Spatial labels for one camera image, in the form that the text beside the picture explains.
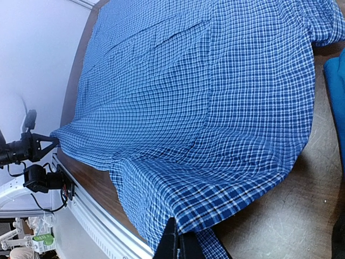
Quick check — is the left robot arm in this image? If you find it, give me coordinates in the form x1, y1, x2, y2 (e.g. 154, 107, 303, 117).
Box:
1, 131, 63, 207

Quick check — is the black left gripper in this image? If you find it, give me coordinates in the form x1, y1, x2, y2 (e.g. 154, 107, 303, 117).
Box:
0, 132, 60, 167

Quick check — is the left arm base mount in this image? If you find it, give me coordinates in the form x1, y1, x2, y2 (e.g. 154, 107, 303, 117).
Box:
23, 164, 75, 201

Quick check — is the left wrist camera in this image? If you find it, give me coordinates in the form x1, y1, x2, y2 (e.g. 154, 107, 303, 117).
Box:
22, 110, 37, 133

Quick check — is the folded blue garment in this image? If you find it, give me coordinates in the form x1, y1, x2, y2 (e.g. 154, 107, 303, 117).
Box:
324, 50, 344, 174

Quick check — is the aluminium front rail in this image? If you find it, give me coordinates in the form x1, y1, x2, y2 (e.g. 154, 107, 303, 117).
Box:
52, 154, 153, 258

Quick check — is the blue checked button shirt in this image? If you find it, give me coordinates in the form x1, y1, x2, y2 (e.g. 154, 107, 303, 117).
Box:
52, 1, 344, 258

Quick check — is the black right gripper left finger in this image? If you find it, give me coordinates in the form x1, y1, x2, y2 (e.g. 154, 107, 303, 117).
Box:
153, 217, 179, 259

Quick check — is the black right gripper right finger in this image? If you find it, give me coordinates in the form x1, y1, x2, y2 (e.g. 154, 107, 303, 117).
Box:
180, 232, 204, 259

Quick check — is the green white carton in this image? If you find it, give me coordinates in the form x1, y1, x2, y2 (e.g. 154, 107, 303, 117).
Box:
32, 234, 56, 254

